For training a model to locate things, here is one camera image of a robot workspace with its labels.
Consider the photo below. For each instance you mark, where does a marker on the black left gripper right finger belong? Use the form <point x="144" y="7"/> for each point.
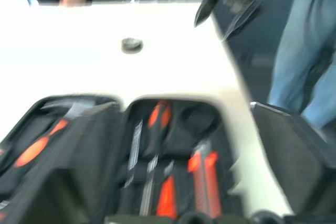
<point x="302" y="169"/>

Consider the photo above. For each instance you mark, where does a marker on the black tool kit case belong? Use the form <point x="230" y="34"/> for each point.
<point x="189" y="119"/>

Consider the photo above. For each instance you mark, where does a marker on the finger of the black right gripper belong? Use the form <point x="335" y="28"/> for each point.
<point x="206" y="11"/>
<point x="241" y="20"/>

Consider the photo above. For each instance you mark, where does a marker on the person in blue jeans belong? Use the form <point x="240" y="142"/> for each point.
<point x="302" y="51"/>

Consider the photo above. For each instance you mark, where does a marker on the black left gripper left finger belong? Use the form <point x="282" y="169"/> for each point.
<point x="65" y="195"/>

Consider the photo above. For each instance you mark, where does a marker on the orange utility knife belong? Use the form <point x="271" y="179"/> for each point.
<point x="204" y="182"/>

